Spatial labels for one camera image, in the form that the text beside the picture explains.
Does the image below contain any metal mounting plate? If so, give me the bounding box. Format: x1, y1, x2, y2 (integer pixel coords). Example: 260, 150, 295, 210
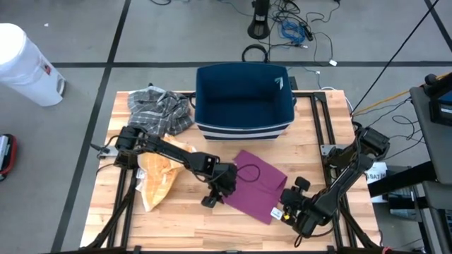
319, 143, 340, 157
97, 145, 118, 157

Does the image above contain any black power strip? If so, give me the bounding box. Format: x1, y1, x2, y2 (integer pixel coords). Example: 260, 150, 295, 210
299, 21, 315, 42

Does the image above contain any white paper sheet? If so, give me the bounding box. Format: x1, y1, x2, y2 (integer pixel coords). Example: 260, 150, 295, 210
362, 162, 389, 205

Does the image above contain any black stand base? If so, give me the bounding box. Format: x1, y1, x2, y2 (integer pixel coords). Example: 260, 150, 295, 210
246, 0, 272, 40

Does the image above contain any white trash bin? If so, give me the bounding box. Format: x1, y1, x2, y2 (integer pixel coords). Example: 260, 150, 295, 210
0, 23, 67, 107

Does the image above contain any grey side table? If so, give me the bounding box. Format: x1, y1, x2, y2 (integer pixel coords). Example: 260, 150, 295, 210
409, 86, 452, 254

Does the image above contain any tangled black cable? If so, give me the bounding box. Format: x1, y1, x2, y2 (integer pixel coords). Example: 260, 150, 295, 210
268, 0, 342, 68

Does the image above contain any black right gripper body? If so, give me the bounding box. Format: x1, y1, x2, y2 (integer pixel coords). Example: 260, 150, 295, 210
280, 188, 305, 226

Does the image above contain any navy white striped basket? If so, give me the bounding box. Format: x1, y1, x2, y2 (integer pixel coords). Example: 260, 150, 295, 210
193, 62, 297, 142

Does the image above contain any grey checked towel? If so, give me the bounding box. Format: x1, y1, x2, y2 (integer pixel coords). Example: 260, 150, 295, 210
126, 86, 196, 138

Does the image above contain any blue cable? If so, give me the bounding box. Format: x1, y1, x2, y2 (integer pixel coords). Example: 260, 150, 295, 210
280, 20, 307, 45

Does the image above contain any red black device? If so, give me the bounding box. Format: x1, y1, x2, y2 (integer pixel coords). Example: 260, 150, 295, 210
0, 133, 18, 182

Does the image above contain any black aluminium table frame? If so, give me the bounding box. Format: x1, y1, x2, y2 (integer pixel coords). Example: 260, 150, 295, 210
84, 90, 381, 254

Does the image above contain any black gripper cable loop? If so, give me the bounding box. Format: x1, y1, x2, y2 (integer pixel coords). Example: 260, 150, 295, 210
235, 163, 261, 183

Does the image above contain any coiled black cable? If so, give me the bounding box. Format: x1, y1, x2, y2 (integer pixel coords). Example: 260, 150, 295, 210
241, 43, 270, 64

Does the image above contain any thin black pole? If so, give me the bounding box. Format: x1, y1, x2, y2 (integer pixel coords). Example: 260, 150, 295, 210
351, 0, 442, 114

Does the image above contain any purple towel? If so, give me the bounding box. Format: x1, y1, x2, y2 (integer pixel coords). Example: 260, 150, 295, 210
222, 149, 289, 226

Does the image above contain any orange checked towel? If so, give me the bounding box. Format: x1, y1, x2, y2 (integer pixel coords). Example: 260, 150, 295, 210
136, 133, 198, 212

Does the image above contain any black equipment box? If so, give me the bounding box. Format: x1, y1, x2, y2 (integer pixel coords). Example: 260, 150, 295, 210
423, 73, 452, 127

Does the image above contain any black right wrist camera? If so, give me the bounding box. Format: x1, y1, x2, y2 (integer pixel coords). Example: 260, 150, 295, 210
295, 176, 312, 193

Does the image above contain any yellow cable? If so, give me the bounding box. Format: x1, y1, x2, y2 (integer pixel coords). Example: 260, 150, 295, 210
351, 72, 452, 117

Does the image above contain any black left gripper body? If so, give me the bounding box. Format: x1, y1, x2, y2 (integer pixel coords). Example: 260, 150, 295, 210
201, 162, 238, 208

